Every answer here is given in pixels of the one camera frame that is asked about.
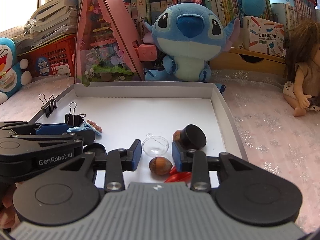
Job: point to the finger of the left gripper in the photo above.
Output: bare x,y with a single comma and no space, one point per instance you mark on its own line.
87,136
57,129

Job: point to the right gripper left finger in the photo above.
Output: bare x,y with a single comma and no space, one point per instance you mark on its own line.
130,158

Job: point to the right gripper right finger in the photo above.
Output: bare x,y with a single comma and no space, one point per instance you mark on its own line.
183,159

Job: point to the blue hair clip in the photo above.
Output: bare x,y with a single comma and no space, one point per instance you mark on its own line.
87,125

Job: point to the red crayon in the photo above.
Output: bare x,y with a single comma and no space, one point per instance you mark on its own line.
173,171
179,177

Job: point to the black round cap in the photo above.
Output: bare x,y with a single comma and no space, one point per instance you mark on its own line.
97,148

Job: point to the black binder clip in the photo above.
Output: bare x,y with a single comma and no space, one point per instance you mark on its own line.
72,119
48,105

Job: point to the brown hazelnut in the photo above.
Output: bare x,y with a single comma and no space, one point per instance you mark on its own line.
177,135
160,166

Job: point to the dark cylindrical stopper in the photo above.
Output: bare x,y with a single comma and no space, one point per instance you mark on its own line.
192,137

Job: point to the clear plastic half sphere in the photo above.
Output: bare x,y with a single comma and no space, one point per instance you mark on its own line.
155,145

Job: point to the person left hand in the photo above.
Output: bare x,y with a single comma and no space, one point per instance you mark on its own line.
8,217

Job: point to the black binder clip on edge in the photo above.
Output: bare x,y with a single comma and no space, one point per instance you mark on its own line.
48,105

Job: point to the white cardboard box tray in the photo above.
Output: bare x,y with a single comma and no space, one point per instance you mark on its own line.
127,111

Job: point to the Doraemon plush toy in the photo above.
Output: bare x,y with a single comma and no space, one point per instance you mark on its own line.
14,74

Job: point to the red plastic crate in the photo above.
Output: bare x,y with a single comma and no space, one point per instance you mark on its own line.
54,58

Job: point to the pink triangular miniature house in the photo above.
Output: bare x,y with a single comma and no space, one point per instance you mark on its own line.
107,43

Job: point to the stack of papers and books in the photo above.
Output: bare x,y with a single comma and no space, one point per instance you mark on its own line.
53,19

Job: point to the wooden drawer organizer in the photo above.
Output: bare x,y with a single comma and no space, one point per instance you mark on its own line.
242,59

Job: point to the blue Stitch plush toy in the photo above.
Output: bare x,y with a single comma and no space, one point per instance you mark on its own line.
190,35

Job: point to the brown haired baby doll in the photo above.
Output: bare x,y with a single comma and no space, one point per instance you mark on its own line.
301,90

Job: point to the white label printer box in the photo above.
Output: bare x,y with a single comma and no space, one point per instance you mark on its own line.
263,36

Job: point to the blue round plush toy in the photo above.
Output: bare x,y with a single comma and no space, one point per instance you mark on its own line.
253,7

